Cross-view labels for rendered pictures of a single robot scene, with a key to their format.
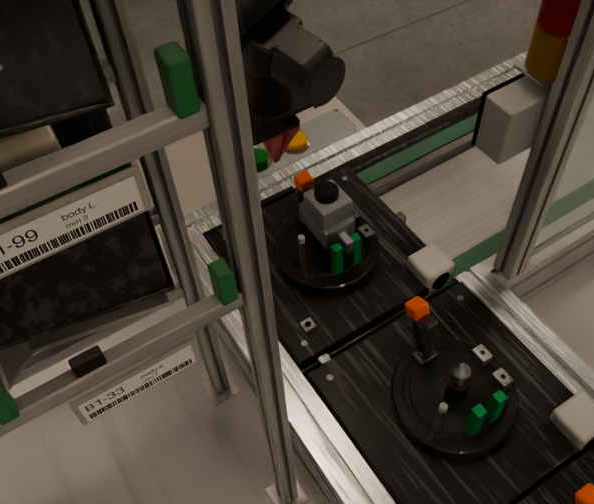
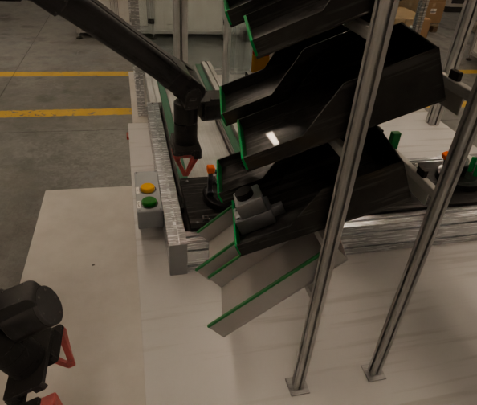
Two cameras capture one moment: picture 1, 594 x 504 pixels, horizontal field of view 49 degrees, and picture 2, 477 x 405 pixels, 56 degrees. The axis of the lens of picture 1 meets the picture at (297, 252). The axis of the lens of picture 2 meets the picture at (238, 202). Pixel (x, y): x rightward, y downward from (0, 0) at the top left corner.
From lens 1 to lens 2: 0.99 m
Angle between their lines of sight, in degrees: 55
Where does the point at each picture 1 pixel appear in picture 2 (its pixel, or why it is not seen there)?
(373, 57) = not seen: outside the picture
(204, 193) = (123, 250)
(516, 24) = not seen: outside the picture
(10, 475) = (271, 370)
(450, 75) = not seen: outside the picture
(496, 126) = not seen: hidden behind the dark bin
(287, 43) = (212, 96)
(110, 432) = (262, 321)
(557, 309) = not seen: hidden behind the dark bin
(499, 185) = (209, 158)
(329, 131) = (148, 178)
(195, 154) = (87, 247)
